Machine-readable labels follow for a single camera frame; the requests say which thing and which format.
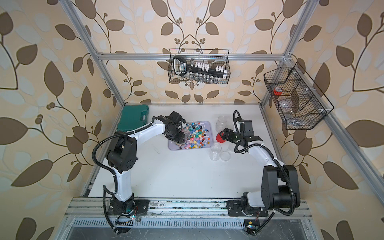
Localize red jar lid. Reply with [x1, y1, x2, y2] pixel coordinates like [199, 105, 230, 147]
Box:
[216, 133, 226, 144]

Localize clear candy jar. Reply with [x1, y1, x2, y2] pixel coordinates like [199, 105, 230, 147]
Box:
[216, 116, 228, 133]

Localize clear plastic jar lid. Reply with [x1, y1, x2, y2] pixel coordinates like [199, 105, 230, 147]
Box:
[220, 151, 231, 162]

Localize clear jar colourful candies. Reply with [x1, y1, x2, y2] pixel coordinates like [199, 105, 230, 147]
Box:
[210, 143, 222, 161]

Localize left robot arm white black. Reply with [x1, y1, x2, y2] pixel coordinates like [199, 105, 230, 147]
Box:
[92, 111, 186, 215]

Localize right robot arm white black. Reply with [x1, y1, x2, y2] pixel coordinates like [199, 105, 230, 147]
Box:
[217, 110, 300, 216]

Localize pile of star candies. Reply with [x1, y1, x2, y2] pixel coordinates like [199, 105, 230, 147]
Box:
[184, 122, 209, 149]

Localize pile of lollipops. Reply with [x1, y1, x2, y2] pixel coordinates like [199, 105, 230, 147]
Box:
[178, 121, 212, 150]

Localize lilac plastic tray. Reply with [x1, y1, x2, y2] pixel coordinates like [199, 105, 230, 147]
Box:
[167, 120, 214, 151]

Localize green plastic tool case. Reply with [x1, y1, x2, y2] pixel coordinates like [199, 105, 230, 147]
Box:
[117, 105, 149, 132]

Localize red item in basket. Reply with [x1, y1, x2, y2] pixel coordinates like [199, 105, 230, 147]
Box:
[273, 87, 284, 97]

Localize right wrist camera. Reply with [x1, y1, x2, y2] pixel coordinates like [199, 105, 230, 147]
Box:
[240, 120, 254, 137]

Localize black socket set rail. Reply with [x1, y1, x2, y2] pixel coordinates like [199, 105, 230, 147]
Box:
[172, 56, 229, 78]

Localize black wire basket right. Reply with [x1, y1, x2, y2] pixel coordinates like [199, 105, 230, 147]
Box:
[264, 63, 334, 130]

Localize black wire basket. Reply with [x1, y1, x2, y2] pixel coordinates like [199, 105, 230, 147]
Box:
[168, 48, 231, 85]
[264, 63, 334, 130]

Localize black wire basket centre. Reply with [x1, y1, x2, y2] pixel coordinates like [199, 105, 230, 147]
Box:
[168, 48, 231, 85]

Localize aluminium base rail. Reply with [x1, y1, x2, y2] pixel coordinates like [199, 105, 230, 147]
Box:
[62, 197, 313, 220]

